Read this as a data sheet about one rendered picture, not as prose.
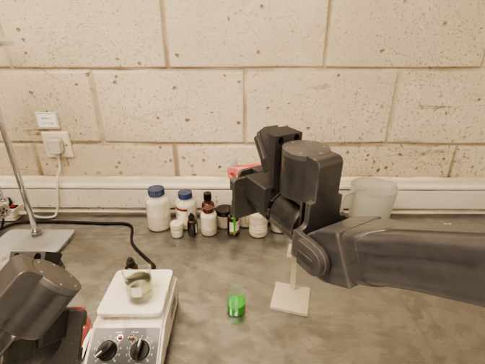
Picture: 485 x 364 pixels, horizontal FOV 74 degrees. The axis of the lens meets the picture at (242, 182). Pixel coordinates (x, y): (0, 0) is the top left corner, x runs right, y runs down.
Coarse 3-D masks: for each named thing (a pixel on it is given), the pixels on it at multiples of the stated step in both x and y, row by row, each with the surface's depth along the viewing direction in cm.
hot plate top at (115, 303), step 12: (120, 276) 66; (156, 276) 66; (168, 276) 66; (108, 288) 63; (120, 288) 63; (156, 288) 63; (168, 288) 63; (108, 300) 60; (120, 300) 60; (156, 300) 60; (108, 312) 58; (120, 312) 58; (132, 312) 58; (144, 312) 58; (156, 312) 58
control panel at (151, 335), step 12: (96, 336) 56; (108, 336) 56; (144, 336) 57; (156, 336) 57; (96, 348) 55; (120, 348) 55; (156, 348) 55; (96, 360) 54; (108, 360) 54; (120, 360) 54; (132, 360) 54; (144, 360) 54; (156, 360) 54
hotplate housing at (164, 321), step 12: (168, 300) 63; (168, 312) 61; (96, 324) 58; (108, 324) 58; (120, 324) 58; (132, 324) 58; (144, 324) 58; (156, 324) 58; (168, 324) 61; (168, 336) 61; (84, 360) 55
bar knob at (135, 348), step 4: (140, 340) 54; (136, 344) 54; (140, 344) 54; (144, 344) 55; (148, 344) 55; (132, 348) 55; (136, 348) 54; (140, 348) 54; (144, 348) 55; (148, 348) 55; (132, 352) 55; (136, 352) 53; (140, 352) 54; (144, 352) 55; (148, 352) 55; (132, 356) 53; (136, 356) 53; (140, 356) 54; (144, 356) 54; (136, 360) 54
